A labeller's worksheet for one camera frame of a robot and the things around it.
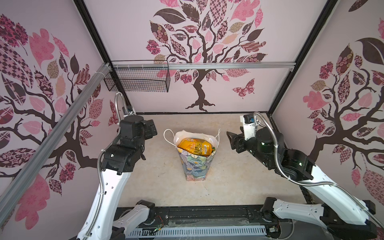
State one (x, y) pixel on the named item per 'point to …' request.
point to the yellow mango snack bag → (196, 145)
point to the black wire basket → (139, 75)
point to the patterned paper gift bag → (195, 167)
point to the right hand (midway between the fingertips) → (235, 129)
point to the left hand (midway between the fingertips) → (140, 127)
